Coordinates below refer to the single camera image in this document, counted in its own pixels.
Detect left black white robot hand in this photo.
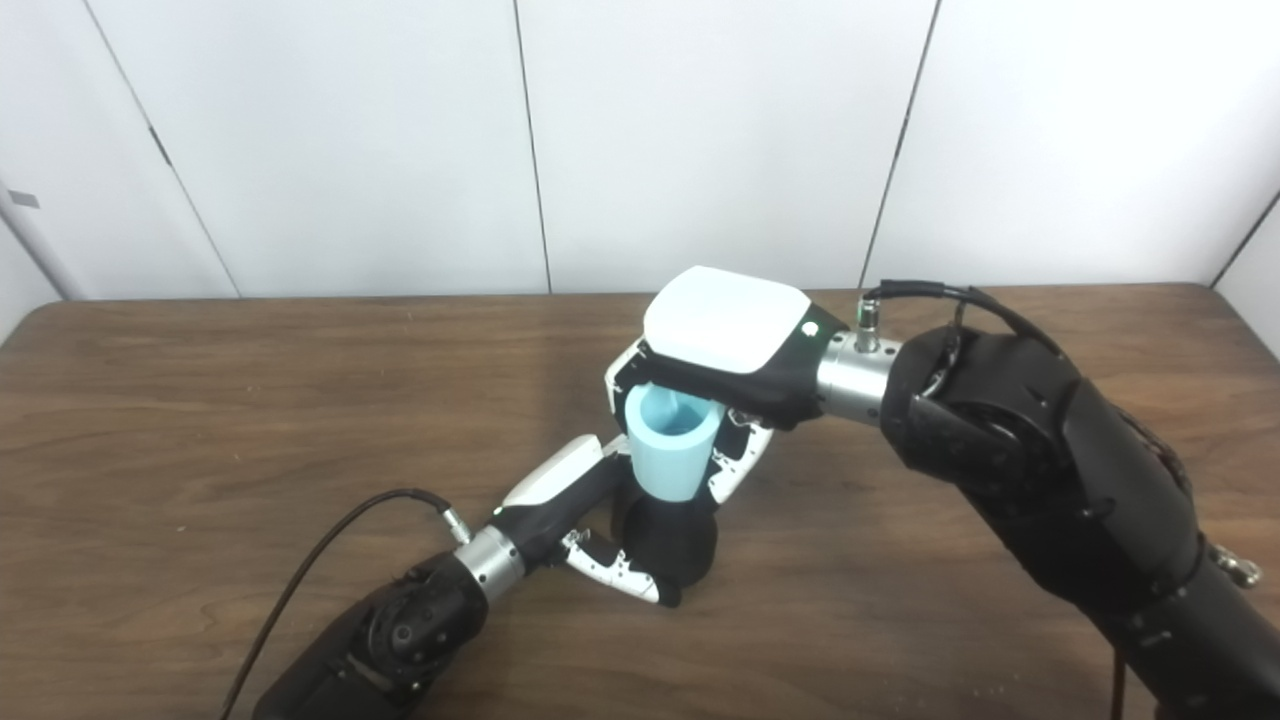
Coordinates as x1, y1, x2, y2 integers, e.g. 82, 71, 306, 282
492, 433, 683, 609

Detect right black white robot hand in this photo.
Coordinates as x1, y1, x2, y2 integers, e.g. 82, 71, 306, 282
604, 265, 851, 506

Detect light-blue hose piece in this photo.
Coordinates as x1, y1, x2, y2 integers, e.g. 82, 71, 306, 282
625, 383, 724, 502

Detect black flared nozzle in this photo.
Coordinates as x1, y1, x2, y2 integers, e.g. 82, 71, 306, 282
612, 485, 719, 591

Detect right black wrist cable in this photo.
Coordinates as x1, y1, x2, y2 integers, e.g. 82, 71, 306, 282
855, 280, 1066, 356

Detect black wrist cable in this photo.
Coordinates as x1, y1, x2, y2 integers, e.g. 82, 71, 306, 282
855, 280, 1066, 356
218, 488, 473, 720

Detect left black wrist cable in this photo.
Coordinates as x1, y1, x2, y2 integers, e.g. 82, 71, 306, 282
218, 488, 473, 720

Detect white wall corner post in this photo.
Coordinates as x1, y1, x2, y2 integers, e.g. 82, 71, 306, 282
0, 185, 86, 301

